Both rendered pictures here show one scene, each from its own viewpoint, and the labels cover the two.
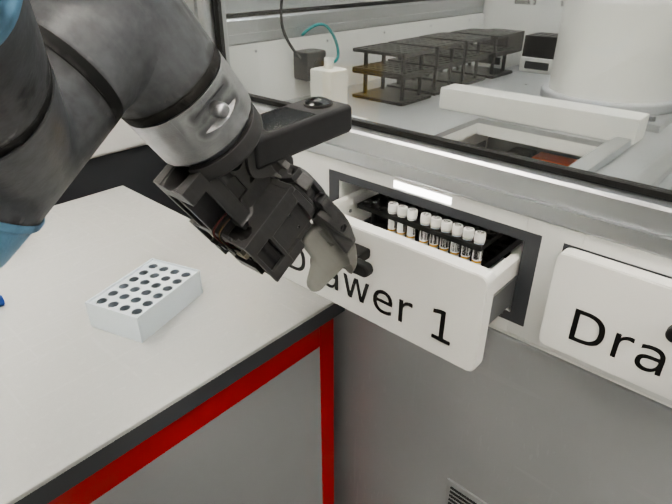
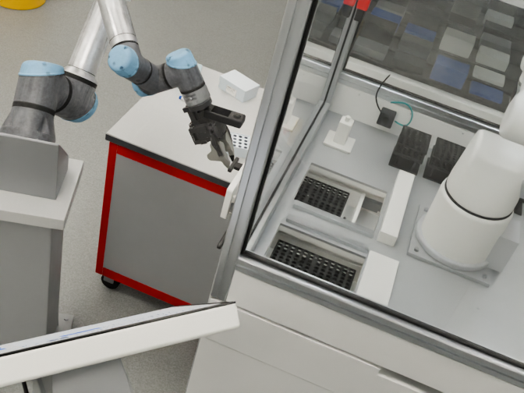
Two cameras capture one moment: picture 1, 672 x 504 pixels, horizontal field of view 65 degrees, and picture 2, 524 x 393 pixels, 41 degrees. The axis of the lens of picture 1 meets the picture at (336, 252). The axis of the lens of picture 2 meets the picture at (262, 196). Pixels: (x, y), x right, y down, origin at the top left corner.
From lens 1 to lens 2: 1.81 m
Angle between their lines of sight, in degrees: 47
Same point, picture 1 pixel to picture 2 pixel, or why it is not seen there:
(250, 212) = (198, 125)
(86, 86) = (163, 81)
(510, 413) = not seen: hidden behind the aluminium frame
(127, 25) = (175, 76)
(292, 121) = (220, 114)
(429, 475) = not seen: hidden behind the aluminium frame
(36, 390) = (179, 137)
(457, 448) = not seen: hidden behind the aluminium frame
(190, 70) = (185, 88)
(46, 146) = (145, 86)
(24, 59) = (136, 78)
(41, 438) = (164, 145)
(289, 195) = (204, 127)
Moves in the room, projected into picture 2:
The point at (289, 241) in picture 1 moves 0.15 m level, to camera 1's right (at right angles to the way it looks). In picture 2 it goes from (203, 139) to (221, 171)
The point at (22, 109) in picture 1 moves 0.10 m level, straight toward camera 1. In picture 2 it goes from (137, 81) to (110, 93)
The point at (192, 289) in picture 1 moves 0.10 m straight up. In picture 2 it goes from (242, 153) to (248, 129)
